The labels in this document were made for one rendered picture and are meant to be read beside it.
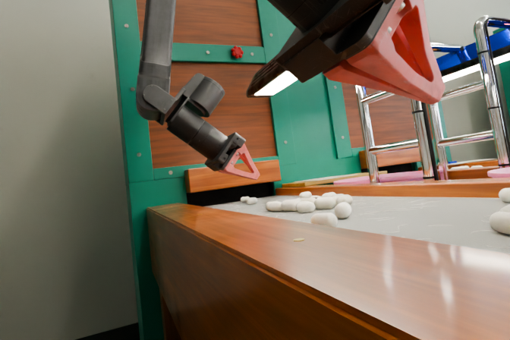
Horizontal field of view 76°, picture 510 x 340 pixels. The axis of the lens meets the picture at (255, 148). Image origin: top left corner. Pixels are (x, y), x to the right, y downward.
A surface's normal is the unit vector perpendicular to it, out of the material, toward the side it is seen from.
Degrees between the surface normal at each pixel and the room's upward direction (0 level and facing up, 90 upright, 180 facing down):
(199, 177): 90
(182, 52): 90
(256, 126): 90
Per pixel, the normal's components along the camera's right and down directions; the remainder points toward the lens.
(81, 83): 0.38, -0.13
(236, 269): -0.91, 0.08
